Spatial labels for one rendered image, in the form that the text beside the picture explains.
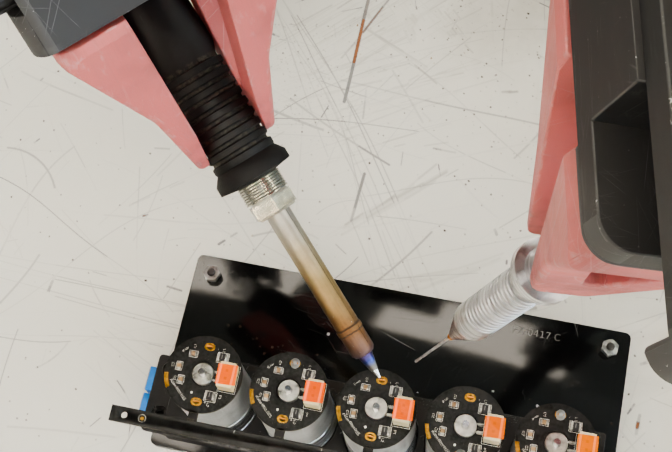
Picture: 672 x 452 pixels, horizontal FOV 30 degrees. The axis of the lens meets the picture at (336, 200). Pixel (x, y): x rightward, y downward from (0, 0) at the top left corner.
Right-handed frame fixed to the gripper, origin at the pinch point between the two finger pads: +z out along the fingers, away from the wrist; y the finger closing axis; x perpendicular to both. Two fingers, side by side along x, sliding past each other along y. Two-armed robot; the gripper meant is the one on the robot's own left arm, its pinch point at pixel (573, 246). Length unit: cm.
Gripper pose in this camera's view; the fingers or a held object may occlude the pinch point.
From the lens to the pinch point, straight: 28.0
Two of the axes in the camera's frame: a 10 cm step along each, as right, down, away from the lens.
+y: -0.1, 9.3, -3.7
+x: 9.5, 1.2, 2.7
